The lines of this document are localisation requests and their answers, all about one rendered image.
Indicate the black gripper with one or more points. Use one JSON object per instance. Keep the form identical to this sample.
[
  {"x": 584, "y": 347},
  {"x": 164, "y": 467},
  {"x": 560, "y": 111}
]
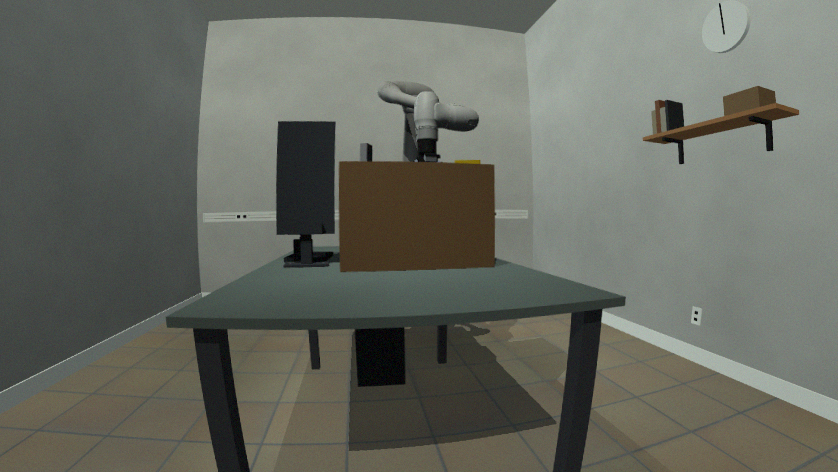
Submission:
[{"x": 425, "y": 146}]

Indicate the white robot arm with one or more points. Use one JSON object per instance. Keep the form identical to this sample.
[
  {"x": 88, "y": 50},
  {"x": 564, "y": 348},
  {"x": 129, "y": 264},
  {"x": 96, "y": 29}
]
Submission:
[{"x": 428, "y": 114}]

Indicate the brown wooden chest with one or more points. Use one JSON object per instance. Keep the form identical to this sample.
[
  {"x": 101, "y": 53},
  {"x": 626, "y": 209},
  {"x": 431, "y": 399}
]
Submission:
[{"x": 396, "y": 216}]

